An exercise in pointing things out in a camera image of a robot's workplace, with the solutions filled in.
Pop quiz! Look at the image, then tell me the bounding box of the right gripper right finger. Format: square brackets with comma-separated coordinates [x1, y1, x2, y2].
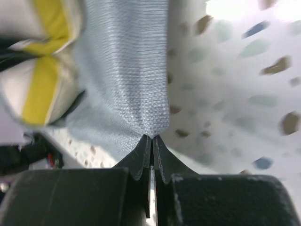
[152, 136, 301, 226]

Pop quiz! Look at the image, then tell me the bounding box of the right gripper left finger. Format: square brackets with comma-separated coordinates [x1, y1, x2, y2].
[0, 136, 151, 226]

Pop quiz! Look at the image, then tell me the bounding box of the white pillow yellow edge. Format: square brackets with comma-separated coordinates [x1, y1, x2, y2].
[0, 0, 84, 127]

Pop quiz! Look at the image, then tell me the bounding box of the grey-blue pillowcase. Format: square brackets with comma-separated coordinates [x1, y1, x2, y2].
[48, 0, 169, 168]

